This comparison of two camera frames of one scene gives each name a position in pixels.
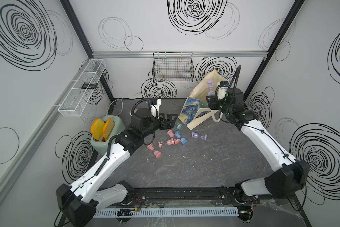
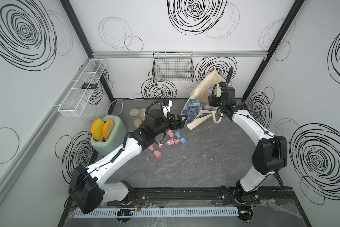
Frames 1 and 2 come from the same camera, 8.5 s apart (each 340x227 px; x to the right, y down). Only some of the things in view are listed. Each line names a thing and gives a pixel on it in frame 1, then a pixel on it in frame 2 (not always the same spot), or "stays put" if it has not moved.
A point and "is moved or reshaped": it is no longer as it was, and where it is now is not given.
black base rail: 198,196 stays put
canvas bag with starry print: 196,107 stays put
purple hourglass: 210,84 is moved or reshaped
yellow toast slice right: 107,129 stays put
